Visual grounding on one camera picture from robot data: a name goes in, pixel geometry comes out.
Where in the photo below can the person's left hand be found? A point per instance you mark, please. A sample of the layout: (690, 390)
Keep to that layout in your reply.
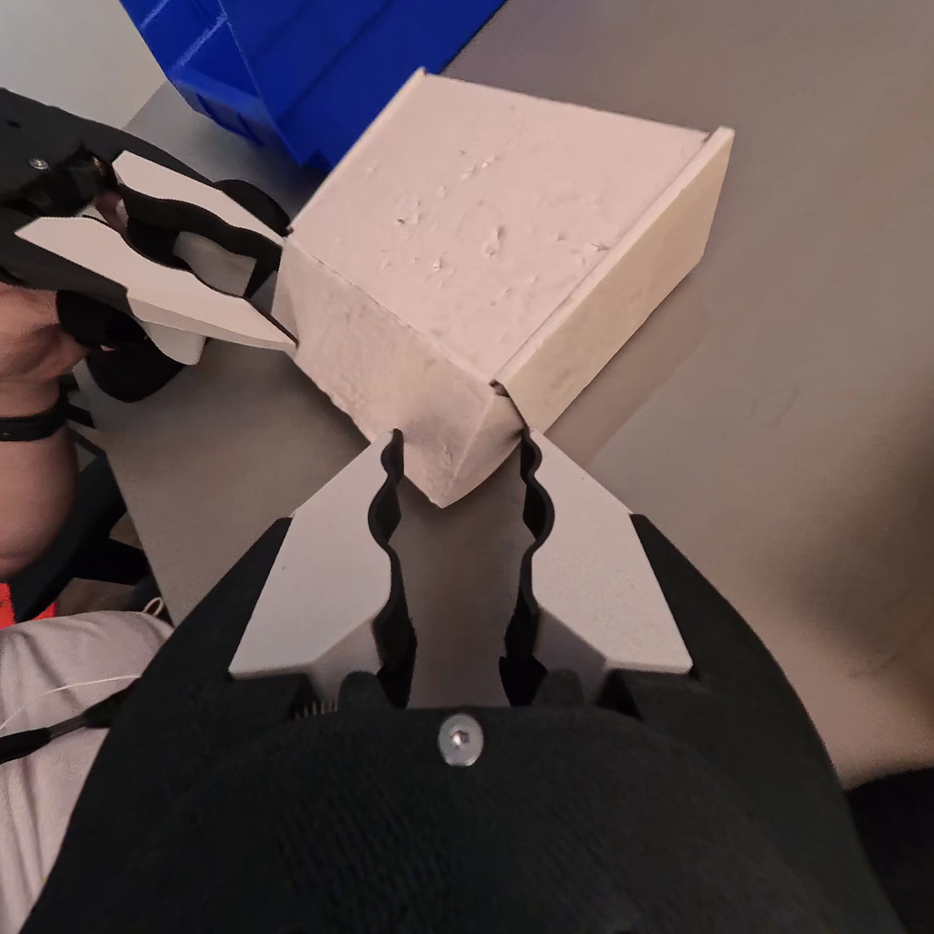
(29, 350)

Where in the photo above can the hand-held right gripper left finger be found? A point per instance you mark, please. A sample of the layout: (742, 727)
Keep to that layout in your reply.
(321, 584)

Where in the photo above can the blue plastic bin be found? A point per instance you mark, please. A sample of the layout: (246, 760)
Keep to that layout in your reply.
(328, 58)

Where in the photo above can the person's white clothing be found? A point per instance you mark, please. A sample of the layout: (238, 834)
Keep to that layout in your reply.
(58, 657)

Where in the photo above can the person's left forearm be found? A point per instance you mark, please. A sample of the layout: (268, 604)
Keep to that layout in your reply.
(29, 503)

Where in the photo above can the orange cloth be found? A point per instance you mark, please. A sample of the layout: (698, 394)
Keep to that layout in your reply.
(6, 605)

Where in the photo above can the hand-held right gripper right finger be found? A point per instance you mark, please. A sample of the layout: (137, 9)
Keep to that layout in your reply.
(605, 584)

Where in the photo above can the black wristband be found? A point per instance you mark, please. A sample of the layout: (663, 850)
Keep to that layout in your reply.
(29, 429)

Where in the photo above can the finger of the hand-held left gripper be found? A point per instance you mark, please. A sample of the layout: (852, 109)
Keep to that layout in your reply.
(109, 255)
(157, 179)

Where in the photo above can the white cardboard mailer box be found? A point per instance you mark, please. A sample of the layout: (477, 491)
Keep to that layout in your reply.
(496, 219)

